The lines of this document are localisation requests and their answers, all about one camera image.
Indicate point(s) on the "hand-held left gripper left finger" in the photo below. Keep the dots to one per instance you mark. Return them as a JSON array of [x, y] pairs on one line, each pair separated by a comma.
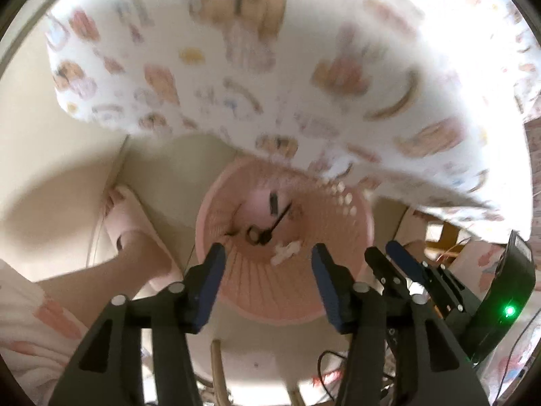
[[209, 287]]

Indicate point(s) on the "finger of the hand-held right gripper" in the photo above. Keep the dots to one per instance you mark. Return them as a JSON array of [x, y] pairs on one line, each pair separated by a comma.
[[406, 259], [382, 268]]

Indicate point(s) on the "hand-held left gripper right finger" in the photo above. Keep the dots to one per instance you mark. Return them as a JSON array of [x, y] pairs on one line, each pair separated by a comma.
[[330, 288]]

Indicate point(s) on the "cream thread spool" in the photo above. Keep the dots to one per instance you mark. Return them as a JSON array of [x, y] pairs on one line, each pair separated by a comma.
[[287, 253]]

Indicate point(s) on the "pink plastic basket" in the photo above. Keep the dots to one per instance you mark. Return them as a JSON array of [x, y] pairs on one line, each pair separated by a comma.
[[270, 279]]

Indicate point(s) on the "pink printed cloth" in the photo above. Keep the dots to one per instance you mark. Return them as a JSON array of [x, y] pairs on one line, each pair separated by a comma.
[[486, 258]]

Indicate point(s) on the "beige tube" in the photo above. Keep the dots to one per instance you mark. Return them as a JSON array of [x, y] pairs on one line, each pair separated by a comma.
[[216, 372]]

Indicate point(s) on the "person's leg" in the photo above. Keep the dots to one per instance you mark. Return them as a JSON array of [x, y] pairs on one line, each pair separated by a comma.
[[105, 275]]

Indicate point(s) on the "person's pink patterned clothing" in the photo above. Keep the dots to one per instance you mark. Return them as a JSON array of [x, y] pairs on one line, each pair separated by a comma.
[[34, 334]]

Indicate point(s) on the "bear printed tablecloth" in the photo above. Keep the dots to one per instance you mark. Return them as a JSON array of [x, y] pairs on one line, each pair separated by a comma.
[[296, 63]]

